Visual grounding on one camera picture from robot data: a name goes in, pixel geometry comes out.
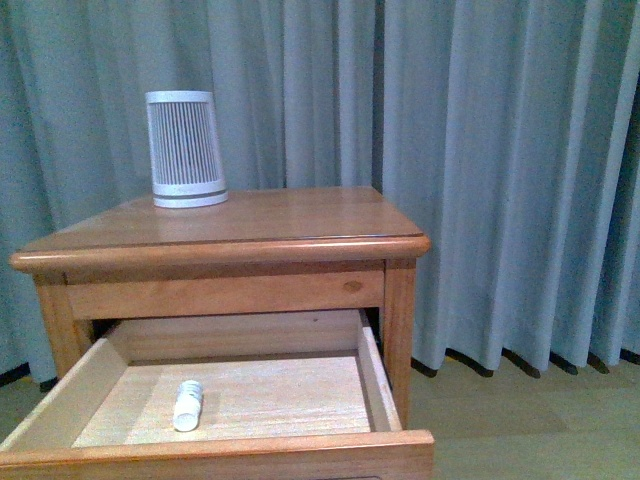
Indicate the wooden drawer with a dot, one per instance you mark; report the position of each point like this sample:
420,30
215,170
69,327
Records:
285,396

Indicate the white medicine bottle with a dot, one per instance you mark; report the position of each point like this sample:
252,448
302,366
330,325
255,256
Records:
188,406

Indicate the wooden nightstand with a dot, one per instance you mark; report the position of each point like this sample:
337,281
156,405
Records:
258,252

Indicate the white slatted air purifier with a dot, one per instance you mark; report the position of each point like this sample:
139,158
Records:
185,154

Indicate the grey curtain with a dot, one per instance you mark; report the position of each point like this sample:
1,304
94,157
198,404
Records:
507,130

